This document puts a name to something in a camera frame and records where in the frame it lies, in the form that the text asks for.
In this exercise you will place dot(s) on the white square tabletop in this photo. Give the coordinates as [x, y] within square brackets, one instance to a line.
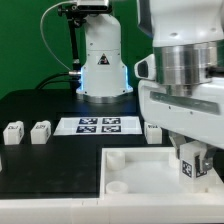
[141, 170]

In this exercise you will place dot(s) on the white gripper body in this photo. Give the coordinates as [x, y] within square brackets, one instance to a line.
[200, 117]

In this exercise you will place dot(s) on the white obstacle fence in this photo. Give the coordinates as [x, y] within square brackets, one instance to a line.
[189, 209]

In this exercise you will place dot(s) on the white sheet with AprilTags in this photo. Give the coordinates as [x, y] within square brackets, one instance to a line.
[125, 125]

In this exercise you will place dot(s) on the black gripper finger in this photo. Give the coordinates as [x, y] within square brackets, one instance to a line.
[207, 157]
[176, 139]

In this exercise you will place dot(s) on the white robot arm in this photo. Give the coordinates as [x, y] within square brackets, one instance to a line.
[182, 81]

